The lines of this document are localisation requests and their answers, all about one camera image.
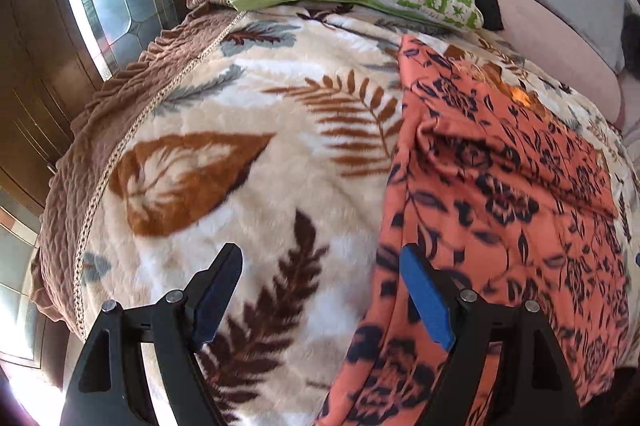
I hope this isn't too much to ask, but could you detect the leaf print fleece blanket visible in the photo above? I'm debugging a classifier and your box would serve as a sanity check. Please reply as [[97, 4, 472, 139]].
[[75, 4, 640, 426]]

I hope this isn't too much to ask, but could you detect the orange floral garment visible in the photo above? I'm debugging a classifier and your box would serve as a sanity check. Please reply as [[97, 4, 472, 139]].
[[315, 34, 633, 426]]

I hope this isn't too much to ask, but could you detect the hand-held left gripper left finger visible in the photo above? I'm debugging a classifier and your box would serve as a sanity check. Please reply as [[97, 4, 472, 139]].
[[60, 243, 244, 426]]

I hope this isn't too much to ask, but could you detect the brown ruffled bedspread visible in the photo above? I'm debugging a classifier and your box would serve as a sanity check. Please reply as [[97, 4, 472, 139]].
[[29, 0, 248, 342]]

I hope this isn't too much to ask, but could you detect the pink bolster cushion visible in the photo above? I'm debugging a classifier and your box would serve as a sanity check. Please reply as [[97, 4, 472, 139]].
[[492, 0, 626, 129]]

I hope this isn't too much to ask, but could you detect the brown wooden door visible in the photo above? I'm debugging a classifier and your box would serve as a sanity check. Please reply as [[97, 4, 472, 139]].
[[0, 0, 108, 217]]

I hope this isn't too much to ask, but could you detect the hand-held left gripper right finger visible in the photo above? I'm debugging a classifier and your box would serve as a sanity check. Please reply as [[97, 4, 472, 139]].
[[400, 243, 583, 426]]

